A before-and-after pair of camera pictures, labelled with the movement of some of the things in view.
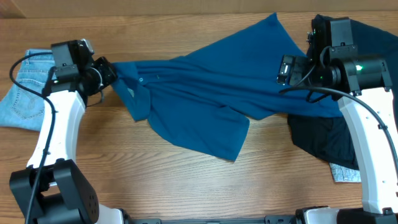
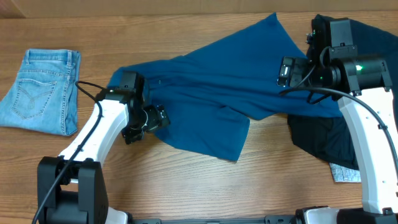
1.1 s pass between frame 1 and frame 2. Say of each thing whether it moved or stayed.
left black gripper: moved
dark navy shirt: stayed
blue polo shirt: stayed
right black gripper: stayed
